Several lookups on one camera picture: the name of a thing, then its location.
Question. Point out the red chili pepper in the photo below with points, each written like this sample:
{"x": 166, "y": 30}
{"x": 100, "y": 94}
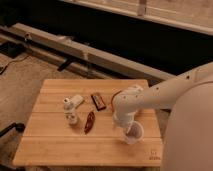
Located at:
{"x": 90, "y": 122}

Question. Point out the black box on floor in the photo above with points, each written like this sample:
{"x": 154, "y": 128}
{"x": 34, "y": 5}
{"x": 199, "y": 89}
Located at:
{"x": 12, "y": 49}

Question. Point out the brown chocolate bar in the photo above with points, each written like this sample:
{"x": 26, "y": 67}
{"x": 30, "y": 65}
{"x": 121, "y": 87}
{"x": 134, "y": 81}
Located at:
{"x": 98, "y": 101}

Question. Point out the black handle at left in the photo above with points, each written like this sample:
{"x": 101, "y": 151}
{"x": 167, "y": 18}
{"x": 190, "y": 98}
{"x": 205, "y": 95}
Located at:
{"x": 19, "y": 127}

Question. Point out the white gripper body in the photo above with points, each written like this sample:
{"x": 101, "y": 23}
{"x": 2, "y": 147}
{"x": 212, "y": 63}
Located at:
{"x": 124, "y": 121}

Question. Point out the long metal rail beam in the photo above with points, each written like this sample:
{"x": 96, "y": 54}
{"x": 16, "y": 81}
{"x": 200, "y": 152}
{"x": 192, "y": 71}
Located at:
{"x": 87, "y": 53}

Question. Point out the small white bottle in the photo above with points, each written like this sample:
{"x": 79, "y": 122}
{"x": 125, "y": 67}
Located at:
{"x": 69, "y": 111}

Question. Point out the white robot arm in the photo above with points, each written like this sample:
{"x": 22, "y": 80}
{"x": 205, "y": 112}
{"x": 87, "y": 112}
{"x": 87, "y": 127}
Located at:
{"x": 188, "y": 143}

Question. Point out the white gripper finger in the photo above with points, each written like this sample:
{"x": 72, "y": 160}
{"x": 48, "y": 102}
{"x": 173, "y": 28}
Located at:
{"x": 127, "y": 131}

